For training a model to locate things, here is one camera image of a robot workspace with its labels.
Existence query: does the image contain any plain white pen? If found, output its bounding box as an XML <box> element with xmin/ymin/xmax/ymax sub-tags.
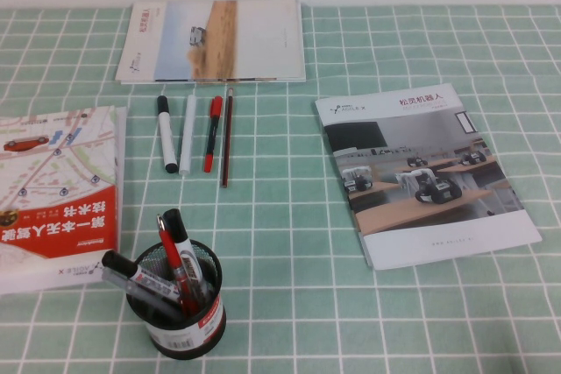
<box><xmin>178</xmin><ymin>93</ymin><xmax>199</xmax><ymax>176</ymax></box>

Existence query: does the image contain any red white map cover book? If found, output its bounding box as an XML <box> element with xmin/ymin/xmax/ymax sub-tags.
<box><xmin>0</xmin><ymin>105</ymin><xmax>122</xmax><ymax>295</ymax></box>

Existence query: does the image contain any red and black pen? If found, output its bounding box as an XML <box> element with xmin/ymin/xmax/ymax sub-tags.
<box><xmin>202</xmin><ymin>95</ymin><xmax>224</xmax><ymax>173</ymax></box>

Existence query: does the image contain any black mesh pen holder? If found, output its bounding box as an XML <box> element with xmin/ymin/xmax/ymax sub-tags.
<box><xmin>125</xmin><ymin>242</ymin><xmax>228</xmax><ymax>361</ymax></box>

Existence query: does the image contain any grey translucent pen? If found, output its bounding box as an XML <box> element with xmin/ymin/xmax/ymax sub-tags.
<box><xmin>101</xmin><ymin>269</ymin><xmax>185</xmax><ymax>321</ymax></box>

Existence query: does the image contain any red ballpoint pen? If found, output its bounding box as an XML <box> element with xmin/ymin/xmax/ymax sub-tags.
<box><xmin>156</xmin><ymin>214</ymin><xmax>198</xmax><ymax>317</ymax></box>

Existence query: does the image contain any brochure with robot photo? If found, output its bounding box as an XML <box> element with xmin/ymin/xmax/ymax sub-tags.
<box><xmin>314</xmin><ymin>82</ymin><xmax>543</xmax><ymax>272</ymax></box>

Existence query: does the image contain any brochure with desert photo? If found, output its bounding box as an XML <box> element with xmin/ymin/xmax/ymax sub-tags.
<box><xmin>115</xmin><ymin>0</ymin><xmax>307</xmax><ymax>85</ymax></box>

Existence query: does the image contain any white marker with black caps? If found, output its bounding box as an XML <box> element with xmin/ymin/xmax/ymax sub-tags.
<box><xmin>156</xmin><ymin>95</ymin><xmax>179</xmax><ymax>174</ymax></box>

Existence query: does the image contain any black capped grey marker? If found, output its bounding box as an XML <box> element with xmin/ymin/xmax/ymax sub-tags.
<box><xmin>101</xmin><ymin>250</ymin><xmax>183</xmax><ymax>300</ymax></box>
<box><xmin>162</xmin><ymin>208</ymin><xmax>211</xmax><ymax>309</ymax></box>

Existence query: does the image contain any dark red pencil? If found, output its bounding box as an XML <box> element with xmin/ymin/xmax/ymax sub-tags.
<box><xmin>221</xmin><ymin>87</ymin><xmax>235</xmax><ymax>189</ymax></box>

